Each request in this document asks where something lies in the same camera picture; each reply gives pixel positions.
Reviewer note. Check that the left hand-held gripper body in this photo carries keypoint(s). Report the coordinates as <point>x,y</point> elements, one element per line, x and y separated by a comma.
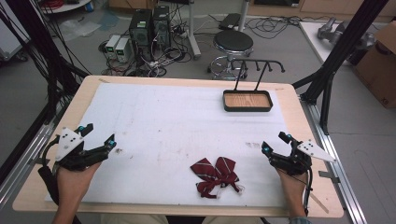
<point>70,144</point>

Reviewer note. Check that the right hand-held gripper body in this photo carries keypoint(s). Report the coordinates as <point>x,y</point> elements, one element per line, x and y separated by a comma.
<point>299,158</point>

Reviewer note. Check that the black rack with wooden tray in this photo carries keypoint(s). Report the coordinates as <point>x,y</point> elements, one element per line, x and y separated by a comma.
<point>247,100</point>

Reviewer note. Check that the dark red striped bow tie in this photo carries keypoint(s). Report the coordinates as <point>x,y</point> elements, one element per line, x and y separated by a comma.
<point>214,174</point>

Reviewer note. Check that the person's right hand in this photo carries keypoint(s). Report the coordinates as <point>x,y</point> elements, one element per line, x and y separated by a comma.
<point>292,189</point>

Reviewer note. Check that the person's left hand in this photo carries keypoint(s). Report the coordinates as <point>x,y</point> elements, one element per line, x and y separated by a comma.
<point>73,183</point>

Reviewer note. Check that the grey tape piece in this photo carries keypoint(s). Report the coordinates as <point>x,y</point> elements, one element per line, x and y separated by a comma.
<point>328,175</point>

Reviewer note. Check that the beige tape strip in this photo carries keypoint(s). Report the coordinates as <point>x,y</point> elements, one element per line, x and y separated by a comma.
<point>319,202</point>

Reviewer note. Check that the white table mat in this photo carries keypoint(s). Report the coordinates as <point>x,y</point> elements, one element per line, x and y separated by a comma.
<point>171,124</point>

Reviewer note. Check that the white power supply unit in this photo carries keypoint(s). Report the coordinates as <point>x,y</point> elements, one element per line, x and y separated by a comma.
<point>123,49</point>
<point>112,46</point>

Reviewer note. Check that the clear plastic sheet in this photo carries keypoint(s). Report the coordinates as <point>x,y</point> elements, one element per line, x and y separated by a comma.
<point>79,28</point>

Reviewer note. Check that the white board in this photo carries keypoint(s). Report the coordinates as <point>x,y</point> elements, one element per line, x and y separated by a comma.
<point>311,37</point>

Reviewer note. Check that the black round stool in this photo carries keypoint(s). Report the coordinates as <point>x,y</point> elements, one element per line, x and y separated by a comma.
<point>233,41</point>

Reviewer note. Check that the black computer tower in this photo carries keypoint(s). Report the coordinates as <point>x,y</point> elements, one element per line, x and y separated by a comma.
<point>162,26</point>
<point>140,29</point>

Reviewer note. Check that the cardboard box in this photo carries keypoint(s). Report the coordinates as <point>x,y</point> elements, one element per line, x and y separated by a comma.
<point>378,68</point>

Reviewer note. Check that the grey robot part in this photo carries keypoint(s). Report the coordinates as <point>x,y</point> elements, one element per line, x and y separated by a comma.
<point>334,32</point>

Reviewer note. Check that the round white table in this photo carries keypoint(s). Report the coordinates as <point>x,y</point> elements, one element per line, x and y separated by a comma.
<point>67,6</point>

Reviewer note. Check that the flat black device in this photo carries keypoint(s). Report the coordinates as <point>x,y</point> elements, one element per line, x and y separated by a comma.
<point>229,21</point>

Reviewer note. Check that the grey metal table leg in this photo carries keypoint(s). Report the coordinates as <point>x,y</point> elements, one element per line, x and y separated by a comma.
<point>193,34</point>

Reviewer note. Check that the aluminium rail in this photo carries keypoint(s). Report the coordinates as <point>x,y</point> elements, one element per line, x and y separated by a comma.
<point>337,174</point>
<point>21,161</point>

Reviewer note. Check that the black metal frame stand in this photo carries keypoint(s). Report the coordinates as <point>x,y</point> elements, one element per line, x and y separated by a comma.
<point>342,49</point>

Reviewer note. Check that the grey metal post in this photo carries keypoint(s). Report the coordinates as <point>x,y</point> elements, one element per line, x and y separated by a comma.
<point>243,14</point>

